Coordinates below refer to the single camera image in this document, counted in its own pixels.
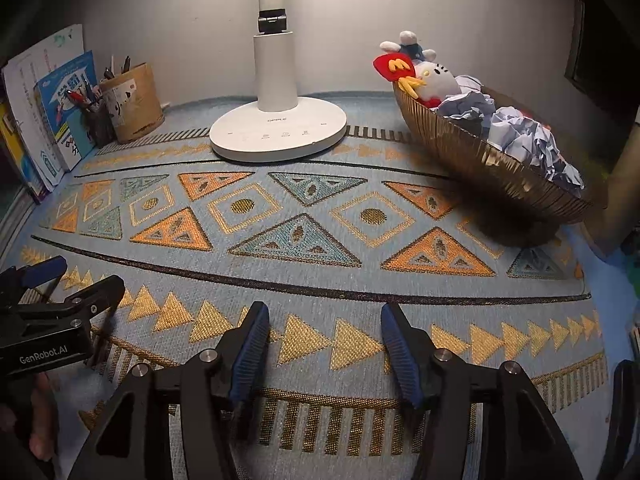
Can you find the bunch of colourful pens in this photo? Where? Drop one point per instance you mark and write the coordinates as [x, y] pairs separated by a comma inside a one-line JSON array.
[[82, 95]]

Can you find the amber ribbed glass bowl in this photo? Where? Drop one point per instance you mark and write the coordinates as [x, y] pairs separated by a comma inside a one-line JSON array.
[[490, 165]]

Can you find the person's left hand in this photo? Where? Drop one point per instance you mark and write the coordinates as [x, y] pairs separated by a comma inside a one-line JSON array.
[[44, 435]]

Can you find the bunch of dark pens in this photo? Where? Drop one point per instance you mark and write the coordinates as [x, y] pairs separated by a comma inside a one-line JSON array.
[[122, 66]]

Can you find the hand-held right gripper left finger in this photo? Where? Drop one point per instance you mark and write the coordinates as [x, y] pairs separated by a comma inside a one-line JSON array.
[[252, 355]]

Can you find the patterned blue woven mat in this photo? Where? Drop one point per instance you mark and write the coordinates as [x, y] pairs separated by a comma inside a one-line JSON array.
[[325, 270]]

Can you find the black mesh pen holder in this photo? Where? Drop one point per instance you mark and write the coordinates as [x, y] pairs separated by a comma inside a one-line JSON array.
[[100, 127]]

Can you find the white desk lamp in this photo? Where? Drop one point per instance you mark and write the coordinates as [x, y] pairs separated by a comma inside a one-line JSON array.
[[275, 125]]

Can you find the black monitor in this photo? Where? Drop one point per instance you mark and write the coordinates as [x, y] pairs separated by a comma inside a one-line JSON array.
[[600, 50]]

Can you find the white paper book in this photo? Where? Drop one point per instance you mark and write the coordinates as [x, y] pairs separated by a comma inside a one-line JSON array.
[[45, 55]]

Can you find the pile of paper balls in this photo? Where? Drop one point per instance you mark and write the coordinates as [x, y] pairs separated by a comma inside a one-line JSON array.
[[520, 135]]

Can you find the yellow book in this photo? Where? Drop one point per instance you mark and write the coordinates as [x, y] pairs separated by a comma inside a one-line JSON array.
[[12, 150]]

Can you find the white cat plush toy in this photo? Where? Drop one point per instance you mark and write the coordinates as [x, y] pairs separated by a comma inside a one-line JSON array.
[[437, 82]]

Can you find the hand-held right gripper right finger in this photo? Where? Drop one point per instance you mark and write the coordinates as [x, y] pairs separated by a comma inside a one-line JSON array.
[[400, 355]]

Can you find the bamboo pen holder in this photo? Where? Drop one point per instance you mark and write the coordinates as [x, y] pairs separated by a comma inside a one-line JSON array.
[[135, 105]]

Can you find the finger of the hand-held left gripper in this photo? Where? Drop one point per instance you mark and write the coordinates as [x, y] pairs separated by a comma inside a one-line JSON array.
[[45, 270], [100, 292]]

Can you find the blue white plush toy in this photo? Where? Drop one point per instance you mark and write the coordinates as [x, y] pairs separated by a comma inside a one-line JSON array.
[[412, 47]]

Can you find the blue cover book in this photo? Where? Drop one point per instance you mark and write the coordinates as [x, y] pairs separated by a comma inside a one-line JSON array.
[[60, 100]]

